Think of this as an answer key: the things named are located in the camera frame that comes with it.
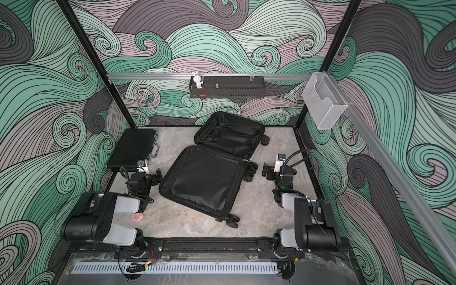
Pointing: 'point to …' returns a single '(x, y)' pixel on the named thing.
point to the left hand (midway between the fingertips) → (149, 168)
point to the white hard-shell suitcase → (208, 176)
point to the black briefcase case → (134, 145)
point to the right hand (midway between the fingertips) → (272, 163)
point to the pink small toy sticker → (137, 217)
